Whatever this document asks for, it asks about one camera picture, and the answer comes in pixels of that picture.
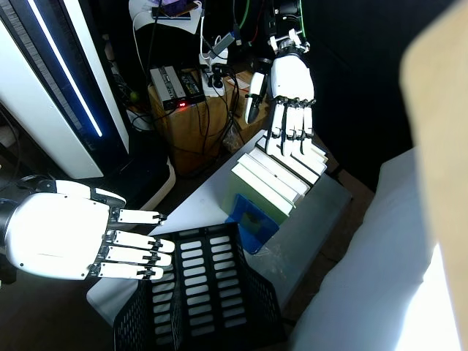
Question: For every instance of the small green ball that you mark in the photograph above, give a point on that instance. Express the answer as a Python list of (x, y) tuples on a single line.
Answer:
[(135, 96)]

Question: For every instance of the smartphone with blue edge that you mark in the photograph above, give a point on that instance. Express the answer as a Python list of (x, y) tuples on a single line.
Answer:
[(175, 15)]

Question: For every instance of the blue bookend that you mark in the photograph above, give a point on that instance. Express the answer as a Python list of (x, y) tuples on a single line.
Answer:
[(237, 206)]

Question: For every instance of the plain cardboard box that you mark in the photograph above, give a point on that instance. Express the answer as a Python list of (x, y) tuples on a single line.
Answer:
[(256, 128)]

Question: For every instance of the white power strip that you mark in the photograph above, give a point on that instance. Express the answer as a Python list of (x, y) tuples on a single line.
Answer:
[(210, 89)]

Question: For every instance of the cream covered book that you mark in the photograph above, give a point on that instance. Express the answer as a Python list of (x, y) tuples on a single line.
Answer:
[(314, 161)]

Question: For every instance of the silver power supply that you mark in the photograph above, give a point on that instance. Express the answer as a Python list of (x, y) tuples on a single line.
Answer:
[(164, 86)]

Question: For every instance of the white tower with light strip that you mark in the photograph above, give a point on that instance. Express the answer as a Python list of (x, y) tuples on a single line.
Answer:
[(36, 109)]

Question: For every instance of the black plug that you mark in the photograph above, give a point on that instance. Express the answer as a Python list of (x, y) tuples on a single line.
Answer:
[(217, 73)]

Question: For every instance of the black mesh file rack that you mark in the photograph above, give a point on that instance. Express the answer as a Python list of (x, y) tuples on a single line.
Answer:
[(211, 278)]

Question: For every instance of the beige panel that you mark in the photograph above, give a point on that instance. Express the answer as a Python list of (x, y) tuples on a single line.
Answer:
[(438, 109)]

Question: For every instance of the large brown cardboard box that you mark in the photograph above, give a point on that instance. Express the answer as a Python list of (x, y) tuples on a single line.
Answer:
[(190, 146)]

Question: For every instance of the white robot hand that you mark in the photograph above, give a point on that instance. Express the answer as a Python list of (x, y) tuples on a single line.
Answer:
[(55, 237), (292, 77)]

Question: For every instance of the grey usb hub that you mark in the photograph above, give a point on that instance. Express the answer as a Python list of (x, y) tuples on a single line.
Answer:
[(223, 42)]

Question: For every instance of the purple item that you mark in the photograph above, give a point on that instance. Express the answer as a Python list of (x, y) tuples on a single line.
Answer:
[(175, 4)]

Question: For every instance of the white spine book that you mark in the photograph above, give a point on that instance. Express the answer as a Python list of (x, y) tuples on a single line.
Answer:
[(303, 168)]

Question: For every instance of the white curved stand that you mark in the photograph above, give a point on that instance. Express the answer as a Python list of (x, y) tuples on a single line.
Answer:
[(140, 16)]

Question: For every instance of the black power supply with label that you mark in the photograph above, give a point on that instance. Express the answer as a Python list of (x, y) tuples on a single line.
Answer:
[(194, 98)]

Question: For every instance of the clear plastic scrap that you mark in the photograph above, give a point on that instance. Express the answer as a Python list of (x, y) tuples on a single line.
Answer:
[(270, 261)]

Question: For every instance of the pale green book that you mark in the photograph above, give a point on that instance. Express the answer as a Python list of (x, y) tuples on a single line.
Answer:
[(256, 204)]

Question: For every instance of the dark curtain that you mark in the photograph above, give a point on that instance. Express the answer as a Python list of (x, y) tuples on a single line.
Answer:
[(358, 73)]

